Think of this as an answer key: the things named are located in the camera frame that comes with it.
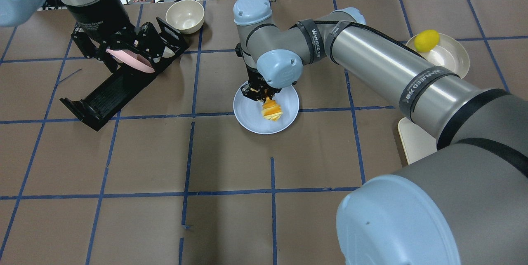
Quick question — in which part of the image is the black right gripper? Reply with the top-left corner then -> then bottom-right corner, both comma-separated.
240,67 -> 282,102

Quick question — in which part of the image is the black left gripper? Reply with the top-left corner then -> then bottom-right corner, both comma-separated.
71,21 -> 163,74

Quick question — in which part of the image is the orange swirled bread roll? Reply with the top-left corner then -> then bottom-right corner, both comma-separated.
262,97 -> 283,122

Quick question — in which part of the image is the blue plate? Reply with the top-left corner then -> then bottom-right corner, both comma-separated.
233,81 -> 299,135

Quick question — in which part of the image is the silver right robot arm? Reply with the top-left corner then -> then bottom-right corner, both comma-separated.
233,0 -> 528,265

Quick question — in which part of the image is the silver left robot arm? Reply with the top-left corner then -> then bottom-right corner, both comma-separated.
1,0 -> 165,74

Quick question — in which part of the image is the pink plate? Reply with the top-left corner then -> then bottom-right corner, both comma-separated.
106,49 -> 155,73

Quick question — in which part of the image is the white round plate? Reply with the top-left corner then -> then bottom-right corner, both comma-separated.
405,33 -> 470,78

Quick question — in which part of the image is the black dish rack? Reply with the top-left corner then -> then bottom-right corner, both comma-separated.
60,17 -> 189,131

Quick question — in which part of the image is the cream bowl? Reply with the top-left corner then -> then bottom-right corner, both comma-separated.
165,0 -> 205,35

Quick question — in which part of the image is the white rectangular tray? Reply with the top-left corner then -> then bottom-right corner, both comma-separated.
397,118 -> 437,165

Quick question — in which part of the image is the yellow lemon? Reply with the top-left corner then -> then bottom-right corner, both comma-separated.
414,30 -> 441,53

